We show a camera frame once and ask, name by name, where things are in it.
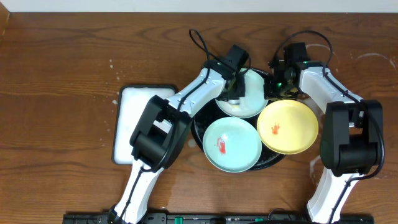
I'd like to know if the black rectangular foam tray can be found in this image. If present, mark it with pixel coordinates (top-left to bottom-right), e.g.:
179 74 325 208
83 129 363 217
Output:
112 85 175 165

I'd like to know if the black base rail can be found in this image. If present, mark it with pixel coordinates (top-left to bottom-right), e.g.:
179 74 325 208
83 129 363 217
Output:
62 212 374 224

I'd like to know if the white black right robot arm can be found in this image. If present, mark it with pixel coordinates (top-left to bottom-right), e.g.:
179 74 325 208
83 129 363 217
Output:
264 59 385 223

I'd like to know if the yellow plate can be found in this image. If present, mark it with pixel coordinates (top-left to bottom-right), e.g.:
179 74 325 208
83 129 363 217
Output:
256 100 318 154

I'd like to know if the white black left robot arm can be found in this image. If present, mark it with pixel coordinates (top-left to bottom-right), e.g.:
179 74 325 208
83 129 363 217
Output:
108 59 247 223

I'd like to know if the yellow blue sponge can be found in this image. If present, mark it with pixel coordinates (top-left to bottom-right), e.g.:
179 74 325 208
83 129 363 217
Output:
227 98 241 105

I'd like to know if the pale green plate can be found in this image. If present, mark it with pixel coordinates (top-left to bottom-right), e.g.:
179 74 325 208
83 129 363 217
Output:
216 68 269 118
203 117 262 173

